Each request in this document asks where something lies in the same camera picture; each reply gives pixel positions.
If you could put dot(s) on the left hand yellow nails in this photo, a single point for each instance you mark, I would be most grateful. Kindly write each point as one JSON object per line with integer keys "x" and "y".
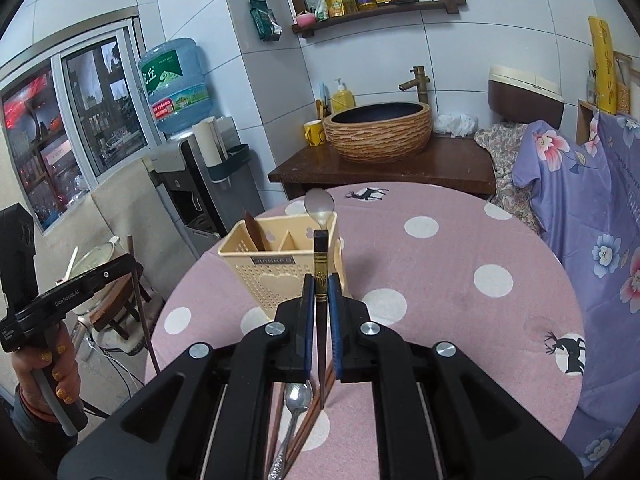
{"x": 58, "y": 364}

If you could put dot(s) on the beige plastic utensil holder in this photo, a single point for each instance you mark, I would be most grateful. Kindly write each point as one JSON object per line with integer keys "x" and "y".
{"x": 277, "y": 273}

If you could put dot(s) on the yellow mug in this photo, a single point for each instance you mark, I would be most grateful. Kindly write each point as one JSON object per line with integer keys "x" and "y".
{"x": 314, "y": 133}

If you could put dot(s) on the woven pattern basin sink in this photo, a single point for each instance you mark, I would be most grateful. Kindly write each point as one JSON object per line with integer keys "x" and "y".
{"x": 378, "y": 133}

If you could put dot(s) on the grey water dispenser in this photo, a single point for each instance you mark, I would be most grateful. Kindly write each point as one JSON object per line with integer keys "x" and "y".
{"x": 204, "y": 211}

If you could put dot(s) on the blue water jug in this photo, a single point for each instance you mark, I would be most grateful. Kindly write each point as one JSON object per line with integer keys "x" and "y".
{"x": 175, "y": 86}

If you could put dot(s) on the dark wooden counter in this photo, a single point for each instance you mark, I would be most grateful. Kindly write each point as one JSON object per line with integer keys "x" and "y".
{"x": 459, "y": 164}

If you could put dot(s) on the pink polka dot tablecloth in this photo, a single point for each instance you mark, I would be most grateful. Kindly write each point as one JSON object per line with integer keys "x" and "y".
{"x": 433, "y": 264}

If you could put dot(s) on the small wooden stool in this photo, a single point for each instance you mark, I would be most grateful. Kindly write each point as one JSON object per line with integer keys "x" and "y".
{"x": 117, "y": 310}

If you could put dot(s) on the pink small bowl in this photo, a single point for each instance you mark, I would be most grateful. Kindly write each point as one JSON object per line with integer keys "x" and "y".
{"x": 305, "y": 19}

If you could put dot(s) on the purple floral cloth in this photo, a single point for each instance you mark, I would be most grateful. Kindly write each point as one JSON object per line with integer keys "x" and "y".
{"x": 585, "y": 198}

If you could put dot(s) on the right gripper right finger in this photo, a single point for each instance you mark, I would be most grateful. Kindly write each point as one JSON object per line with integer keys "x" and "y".
{"x": 437, "y": 414}

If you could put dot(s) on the wooden spoon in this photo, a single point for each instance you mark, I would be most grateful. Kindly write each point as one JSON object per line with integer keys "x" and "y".
{"x": 254, "y": 231}

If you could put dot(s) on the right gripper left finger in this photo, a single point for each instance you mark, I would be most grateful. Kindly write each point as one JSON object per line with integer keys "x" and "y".
{"x": 206, "y": 415}

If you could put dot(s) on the green hanging packet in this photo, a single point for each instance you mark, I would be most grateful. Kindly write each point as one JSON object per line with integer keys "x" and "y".
{"x": 265, "y": 22}

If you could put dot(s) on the paper cup stack holder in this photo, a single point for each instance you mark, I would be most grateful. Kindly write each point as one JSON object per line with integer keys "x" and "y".
{"x": 220, "y": 147}

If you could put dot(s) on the grey metal spoon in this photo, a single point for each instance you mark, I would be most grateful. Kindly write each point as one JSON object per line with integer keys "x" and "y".
{"x": 319, "y": 206}

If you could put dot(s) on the brown white rice cooker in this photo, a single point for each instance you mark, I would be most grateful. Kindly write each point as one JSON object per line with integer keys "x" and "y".
{"x": 520, "y": 96}

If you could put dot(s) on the steel spoon patterned handle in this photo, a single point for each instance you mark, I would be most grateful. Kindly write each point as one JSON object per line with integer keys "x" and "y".
{"x": 297, "y": 398}

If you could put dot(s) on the yellow soap bottle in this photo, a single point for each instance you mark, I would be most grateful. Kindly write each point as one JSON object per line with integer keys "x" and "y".
{"x": 342, "y": 99}

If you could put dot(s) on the brass faucet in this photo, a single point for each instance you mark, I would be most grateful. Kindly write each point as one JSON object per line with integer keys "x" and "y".
{"x": 419, "y": 82}

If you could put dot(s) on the brown wooden chopstick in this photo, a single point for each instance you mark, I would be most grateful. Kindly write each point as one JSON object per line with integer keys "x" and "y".
{"x": 330, "y": 379}
{"x": 275, "y": 416}
{"x": 140, "y": 305}

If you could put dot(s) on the window with metal frame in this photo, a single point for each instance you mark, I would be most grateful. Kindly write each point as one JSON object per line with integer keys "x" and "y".
{"x": 74, "y": 111}

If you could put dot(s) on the white crumpled plastic bag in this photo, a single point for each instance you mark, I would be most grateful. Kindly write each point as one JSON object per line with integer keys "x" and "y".
{"x": 455, "y": 125}

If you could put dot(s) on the yellow roll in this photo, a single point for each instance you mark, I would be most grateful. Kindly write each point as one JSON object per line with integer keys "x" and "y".
{"x": 604, "y": 60}

